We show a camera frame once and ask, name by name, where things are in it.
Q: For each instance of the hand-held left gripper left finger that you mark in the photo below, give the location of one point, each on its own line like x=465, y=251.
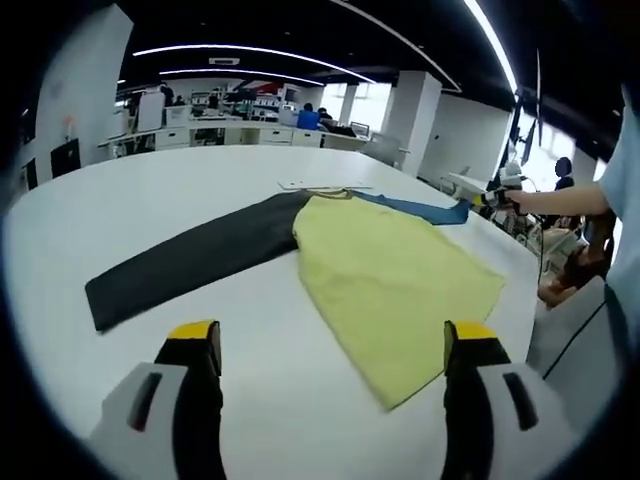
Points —
x=150, y=400

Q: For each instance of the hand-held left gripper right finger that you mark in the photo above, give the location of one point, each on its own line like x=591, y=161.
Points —
x=500, y=405

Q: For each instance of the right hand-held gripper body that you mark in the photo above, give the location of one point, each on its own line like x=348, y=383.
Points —
x=511, y=176

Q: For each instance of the yellow blue black garment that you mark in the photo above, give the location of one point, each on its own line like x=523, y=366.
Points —
x=380, y=270

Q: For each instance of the person's right hand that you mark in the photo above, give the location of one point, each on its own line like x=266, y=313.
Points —
x=517, y=202

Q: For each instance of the white side desk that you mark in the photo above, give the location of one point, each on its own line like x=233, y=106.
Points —
x=467, y=181

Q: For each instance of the black monitor stand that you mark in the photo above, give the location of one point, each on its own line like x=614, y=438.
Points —
x=527, y=125

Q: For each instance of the white mesh office chair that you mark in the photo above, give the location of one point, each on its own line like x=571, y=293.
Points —
x=565, y=340

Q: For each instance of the grey office chair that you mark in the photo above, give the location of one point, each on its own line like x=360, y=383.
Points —
x=385, y=150

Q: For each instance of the straight ceiling light strip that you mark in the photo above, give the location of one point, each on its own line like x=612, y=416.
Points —
x=492, y=42

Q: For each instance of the white drawer cabinet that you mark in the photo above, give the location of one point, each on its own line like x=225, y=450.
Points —
x=275, y=136
x=306, y=139
x=171, y=138

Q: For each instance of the blue storage bin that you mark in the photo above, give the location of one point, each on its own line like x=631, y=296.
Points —
x=308, y=120

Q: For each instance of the black floor cabinet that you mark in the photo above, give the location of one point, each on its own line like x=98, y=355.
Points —
x=65, y=159

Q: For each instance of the short curved ceiling light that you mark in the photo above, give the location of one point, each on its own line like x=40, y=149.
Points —
x=240, y=72

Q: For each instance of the long curved ceiling light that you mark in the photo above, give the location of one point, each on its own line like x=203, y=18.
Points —
x=250, y=48

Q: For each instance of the ceiling air vent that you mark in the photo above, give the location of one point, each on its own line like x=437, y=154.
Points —
x=225, y=61

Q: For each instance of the white upright panel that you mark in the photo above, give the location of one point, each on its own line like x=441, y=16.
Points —
x=151, y=112

